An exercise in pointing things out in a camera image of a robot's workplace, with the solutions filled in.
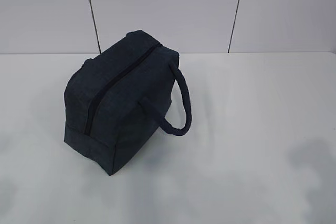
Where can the dark blue lunch bag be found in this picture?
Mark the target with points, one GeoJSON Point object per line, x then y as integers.
{"type": "Point", "coordinates": [117, 100]}

